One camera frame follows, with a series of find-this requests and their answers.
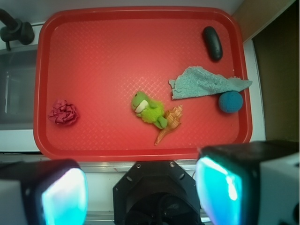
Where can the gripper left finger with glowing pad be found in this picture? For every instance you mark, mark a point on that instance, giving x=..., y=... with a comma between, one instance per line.
x=51, y=192

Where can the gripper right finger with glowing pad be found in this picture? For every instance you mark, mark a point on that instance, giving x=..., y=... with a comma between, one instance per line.
x=256, y=183

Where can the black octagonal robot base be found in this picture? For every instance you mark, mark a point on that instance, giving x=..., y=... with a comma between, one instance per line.
x=156, y=193

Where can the dark plastic pickle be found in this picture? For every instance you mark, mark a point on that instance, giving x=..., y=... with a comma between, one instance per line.
x=213, y=43

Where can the crumpled red paper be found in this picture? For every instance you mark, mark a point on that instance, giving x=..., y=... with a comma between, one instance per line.
x=63, y=113

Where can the blue foam ball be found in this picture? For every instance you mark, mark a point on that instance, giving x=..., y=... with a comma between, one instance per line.
x=230, y=102

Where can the orange plastic seashell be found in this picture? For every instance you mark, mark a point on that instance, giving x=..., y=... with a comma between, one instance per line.
x=173, y=116

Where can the teal cloth rag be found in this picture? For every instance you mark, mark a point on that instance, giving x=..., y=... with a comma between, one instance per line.
x=198, y=82

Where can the red plastic tray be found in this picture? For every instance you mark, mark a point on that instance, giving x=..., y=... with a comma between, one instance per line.
x=97, y=59

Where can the green plush frog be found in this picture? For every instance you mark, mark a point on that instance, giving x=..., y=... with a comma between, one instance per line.
x=149, y=110

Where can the grey metal sink bin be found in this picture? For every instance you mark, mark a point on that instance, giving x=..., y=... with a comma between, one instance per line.
x=17, y=87

